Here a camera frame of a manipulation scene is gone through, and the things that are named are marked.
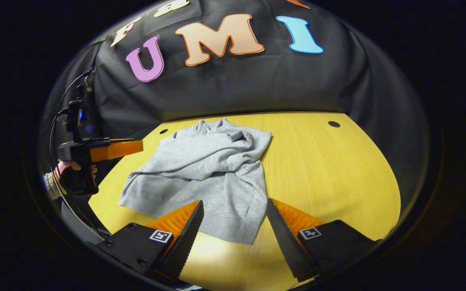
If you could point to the grey zip-neck sweatshirt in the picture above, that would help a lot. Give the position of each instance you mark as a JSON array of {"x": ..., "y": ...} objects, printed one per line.
[{"x": 212, "y": 173}]

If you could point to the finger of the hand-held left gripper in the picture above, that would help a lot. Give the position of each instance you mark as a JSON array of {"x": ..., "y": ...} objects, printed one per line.
[{"x": 115, "y": 150}]

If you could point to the black backdrop cloth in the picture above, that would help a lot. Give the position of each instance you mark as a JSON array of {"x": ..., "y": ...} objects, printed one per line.
[{"x": 237, "y": 85}]

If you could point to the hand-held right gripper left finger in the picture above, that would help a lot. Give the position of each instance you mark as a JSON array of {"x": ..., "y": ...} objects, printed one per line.
[{"x": 186, "y": 238}]

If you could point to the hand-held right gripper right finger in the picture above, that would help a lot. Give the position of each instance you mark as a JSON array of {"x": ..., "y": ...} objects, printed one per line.
[{"x": 285, "y": 238}]

